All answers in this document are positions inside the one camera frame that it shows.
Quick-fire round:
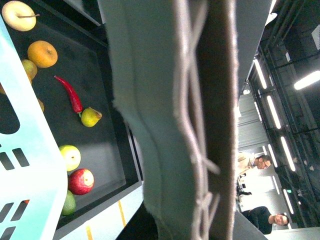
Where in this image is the brown kiwi fruit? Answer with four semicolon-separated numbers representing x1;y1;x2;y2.
37;99;45;112

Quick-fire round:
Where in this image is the white pear with stem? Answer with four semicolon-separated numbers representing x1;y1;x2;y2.
1;0;40;32

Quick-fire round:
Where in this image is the green yellow apple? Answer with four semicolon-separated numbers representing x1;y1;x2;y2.
59;145;81;172

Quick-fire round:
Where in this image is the man in black shirt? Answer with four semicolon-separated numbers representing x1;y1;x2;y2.
240;206;290;235

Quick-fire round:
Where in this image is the green avocado near edge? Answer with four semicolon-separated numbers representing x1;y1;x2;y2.
61;190;76;216

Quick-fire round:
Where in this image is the red apple near edge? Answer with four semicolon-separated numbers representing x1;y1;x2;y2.
68;168;95;196

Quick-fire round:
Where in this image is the light blue shopping basket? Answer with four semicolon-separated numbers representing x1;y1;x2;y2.
0;0;264;240

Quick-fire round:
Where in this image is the red chili pepper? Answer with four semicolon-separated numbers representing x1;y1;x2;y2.
54;75;83;117

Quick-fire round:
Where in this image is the yellow green pear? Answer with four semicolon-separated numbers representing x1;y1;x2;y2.
80;107;103;128

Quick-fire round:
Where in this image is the man with glasses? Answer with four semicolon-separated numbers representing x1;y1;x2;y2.
236;152;273;175

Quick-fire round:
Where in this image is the olive green small fruit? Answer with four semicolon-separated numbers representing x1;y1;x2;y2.
21;59;38;81

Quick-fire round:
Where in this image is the yellow brown round pear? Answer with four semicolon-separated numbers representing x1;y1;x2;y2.
27;40;58;68

